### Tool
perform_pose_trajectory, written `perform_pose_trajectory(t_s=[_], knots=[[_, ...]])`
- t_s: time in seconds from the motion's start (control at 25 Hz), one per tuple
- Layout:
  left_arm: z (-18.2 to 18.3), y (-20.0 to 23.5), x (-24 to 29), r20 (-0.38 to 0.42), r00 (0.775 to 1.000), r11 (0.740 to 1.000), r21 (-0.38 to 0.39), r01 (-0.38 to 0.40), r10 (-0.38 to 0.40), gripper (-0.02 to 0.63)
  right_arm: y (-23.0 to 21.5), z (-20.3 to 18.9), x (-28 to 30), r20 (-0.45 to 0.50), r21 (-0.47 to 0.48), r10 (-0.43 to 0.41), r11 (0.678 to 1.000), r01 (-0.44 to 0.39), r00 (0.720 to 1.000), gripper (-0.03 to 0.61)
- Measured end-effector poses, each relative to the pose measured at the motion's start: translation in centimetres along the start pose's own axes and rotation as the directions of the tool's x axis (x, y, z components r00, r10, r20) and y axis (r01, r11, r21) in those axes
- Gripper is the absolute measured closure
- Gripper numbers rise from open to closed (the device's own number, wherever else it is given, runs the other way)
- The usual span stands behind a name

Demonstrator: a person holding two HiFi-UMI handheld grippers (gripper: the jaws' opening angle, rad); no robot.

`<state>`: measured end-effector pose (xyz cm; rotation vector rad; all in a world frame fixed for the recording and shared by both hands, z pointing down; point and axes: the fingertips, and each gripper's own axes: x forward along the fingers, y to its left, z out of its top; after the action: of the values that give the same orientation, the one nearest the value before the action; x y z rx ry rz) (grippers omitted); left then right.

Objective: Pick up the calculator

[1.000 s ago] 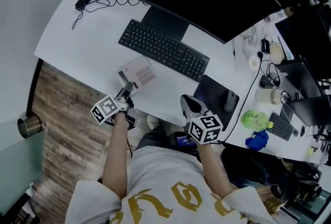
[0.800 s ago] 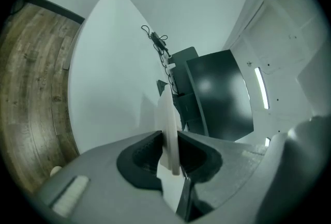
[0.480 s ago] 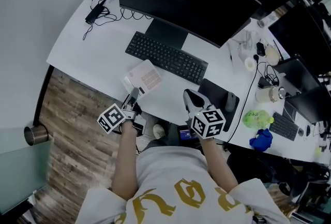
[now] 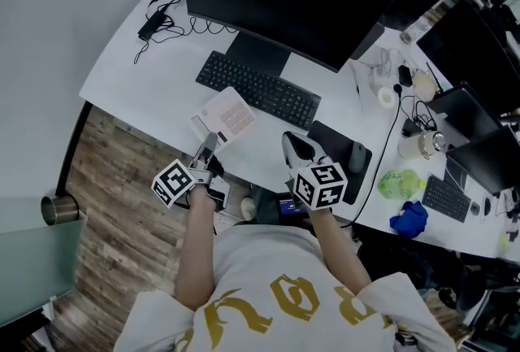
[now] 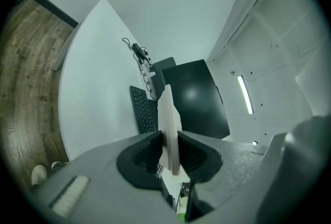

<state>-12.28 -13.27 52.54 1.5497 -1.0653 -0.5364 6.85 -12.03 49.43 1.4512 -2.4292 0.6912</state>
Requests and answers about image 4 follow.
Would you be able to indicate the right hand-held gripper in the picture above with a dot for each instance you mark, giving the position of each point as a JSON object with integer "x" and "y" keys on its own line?
{"x": 321, "y": 185}

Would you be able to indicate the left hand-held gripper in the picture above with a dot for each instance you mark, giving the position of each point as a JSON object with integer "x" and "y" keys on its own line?
{"x": 172, "y": 184}

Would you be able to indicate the person's right forearm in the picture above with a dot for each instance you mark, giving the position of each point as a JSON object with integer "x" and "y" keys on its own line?
{"x": 339, "y": 253}

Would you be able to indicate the person's left forearm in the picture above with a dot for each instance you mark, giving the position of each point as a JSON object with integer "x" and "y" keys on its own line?
{"x": 197, "y": 253}

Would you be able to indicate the black mouse pad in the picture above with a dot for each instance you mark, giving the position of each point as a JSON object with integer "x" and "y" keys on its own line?
{"x": 339, "y": 143}

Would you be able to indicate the grey computer mouse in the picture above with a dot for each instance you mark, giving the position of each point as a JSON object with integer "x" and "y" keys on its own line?
{"x": 356, "y": 157}

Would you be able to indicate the black device with blue screen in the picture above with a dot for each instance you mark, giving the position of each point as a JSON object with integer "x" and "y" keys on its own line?
{"x": 290, "y": 207}

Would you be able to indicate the person's grey trouser leg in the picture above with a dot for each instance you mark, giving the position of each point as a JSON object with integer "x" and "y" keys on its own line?
{"x": 266, "y": 206}

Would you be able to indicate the person's white shoe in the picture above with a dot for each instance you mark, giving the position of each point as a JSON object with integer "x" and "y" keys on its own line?
{"x": 248, "y": 207}

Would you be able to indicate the long black keyboard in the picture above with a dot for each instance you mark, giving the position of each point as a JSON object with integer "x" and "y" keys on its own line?
{"x": 260, "y": 90}

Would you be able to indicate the white tape roll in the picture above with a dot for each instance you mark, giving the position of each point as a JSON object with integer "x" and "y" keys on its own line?
{"x": 386, "y": 97}

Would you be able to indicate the green plastic bottle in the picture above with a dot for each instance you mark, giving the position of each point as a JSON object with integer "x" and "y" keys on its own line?
{"x": 400, "y": 183}

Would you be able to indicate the glass jar with metal lid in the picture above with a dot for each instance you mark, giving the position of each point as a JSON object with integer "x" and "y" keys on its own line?
{"x": 418, "y": 145}

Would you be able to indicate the blue cloth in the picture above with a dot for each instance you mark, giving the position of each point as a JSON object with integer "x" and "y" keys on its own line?
{"x": 410, "y": 218}

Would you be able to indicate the dark grey monitor stand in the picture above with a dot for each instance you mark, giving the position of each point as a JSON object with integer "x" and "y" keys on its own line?
{"x": 367, "y": 41}

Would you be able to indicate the black charger plug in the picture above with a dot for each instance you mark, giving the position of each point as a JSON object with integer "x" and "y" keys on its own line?
{"x": 405, "y": 75}

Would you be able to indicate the black power adapter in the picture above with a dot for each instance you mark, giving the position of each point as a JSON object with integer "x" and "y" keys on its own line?
{"x": 150, "y": 26}

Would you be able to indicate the cream round object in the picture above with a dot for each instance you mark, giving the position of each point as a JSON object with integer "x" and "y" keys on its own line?
{"x": 424, "y": 84}

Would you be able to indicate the short black keyboard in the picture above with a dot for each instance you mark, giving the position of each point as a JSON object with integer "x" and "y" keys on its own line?
{"x": 447, "y": 199}

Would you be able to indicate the metal cylinder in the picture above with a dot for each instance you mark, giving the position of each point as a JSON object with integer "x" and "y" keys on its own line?
{"x": 59, "y": 210}

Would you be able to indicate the black laptop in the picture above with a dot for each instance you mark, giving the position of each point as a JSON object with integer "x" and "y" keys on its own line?
{"x": 463, "y": 114}

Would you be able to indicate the white shirt with gold print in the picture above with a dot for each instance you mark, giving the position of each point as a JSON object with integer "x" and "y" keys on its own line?
{"x": 284, "y": 322}

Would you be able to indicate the small black mouse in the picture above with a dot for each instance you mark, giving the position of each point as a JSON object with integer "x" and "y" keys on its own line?
{"x": 475, "y": 207}

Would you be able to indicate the black monitor with thin bezel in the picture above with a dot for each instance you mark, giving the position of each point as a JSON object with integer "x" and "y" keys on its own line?
{"x": 487, "y": 163}

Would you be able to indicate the wide black monitor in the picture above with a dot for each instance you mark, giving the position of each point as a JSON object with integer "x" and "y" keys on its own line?
{"x": 467, "y": 49}

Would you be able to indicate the frosted glass panel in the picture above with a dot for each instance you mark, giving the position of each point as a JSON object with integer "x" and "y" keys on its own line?
{"x": 36, "y": 261}

